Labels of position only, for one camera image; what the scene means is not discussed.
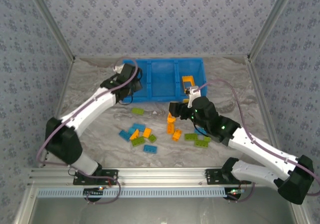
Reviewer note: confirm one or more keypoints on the blue lego brick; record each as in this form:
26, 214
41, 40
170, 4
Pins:
124, 135
140, 127
150, 149
131, 130
200, 132

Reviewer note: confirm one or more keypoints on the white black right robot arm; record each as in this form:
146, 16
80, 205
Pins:
260, 144

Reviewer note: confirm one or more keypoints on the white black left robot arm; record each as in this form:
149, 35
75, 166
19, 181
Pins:
95, 104

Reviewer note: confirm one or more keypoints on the blue three-compartment plastic bin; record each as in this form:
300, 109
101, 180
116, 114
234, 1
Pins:
162, 84

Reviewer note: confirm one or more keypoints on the right circuit board with LED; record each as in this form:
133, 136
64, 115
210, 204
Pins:
233, 191

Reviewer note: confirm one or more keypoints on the circuit board with led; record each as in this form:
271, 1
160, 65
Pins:
233, 191
93, 191

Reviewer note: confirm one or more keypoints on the grey metal tray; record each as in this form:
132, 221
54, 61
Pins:
160, 211

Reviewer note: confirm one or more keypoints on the left circuit board with LED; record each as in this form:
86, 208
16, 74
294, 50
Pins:
93, 191

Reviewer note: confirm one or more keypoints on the large orange lego frame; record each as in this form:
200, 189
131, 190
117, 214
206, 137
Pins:
188, 78

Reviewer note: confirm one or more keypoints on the aluminium right side rail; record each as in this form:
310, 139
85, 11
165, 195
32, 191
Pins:
261, 96

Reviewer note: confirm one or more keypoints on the aluminium left side rail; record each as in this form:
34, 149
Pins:
61, 96

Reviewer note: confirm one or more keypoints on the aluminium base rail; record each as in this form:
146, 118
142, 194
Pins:
162, 176

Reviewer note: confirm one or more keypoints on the aluminium left corner post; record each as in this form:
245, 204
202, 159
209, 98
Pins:
52, 22

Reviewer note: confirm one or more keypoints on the aluminium corner post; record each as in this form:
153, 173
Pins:
270, 22
52, 22

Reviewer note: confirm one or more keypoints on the aluminium right corner post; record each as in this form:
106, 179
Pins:
270, 22

